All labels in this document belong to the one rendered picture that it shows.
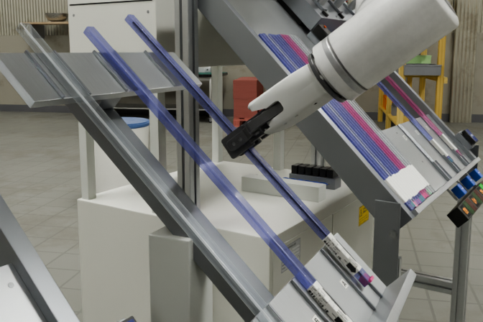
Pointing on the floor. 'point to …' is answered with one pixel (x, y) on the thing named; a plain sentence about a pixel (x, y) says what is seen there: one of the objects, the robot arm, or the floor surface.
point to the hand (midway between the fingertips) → (241, 140)
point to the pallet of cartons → (245, 90)
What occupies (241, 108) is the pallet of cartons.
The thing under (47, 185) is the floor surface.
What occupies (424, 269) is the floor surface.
